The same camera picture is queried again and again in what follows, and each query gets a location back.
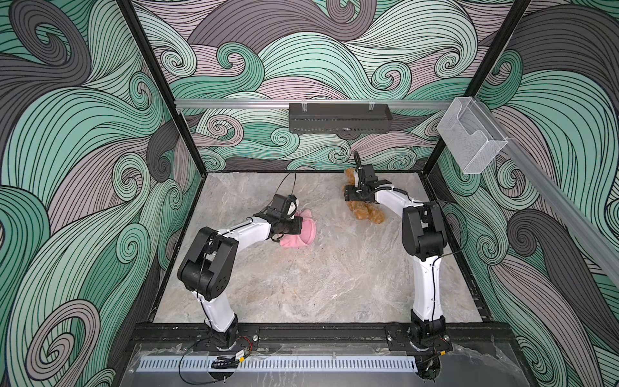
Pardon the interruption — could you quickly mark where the clear acrylic wall box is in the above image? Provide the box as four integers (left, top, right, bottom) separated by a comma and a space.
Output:
437, 97, 508, 175

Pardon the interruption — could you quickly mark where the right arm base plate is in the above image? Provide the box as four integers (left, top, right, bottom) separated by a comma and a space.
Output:
385, 316, 453, 355

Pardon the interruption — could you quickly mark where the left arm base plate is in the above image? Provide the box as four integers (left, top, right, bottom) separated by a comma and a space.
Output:
193, 322, 260, 352

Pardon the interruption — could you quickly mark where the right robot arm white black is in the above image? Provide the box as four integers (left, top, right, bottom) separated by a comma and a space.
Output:
344, 164, 447, 341

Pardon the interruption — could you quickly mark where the pink teddy hoodie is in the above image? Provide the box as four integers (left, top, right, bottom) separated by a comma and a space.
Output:
279, 209, 317, 248

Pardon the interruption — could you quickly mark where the white slotted cable duct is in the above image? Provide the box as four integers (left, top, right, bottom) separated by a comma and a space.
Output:
136, 355, 418, 373

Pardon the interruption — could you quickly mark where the black perforated wall tray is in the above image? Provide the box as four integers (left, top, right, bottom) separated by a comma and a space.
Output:
289, 103, 393, 136

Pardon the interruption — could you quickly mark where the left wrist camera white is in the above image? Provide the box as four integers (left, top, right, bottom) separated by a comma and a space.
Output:
271, 193, 298, 218

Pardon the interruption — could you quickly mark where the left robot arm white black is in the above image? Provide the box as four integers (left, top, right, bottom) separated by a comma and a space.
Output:
177, 214, 303, 333

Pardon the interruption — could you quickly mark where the brown teddy bear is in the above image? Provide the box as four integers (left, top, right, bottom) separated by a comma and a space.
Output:
342, 167, 387, 226

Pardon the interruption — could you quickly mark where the back aluminium rail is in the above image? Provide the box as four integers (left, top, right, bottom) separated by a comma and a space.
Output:
175, 98, 453, 111

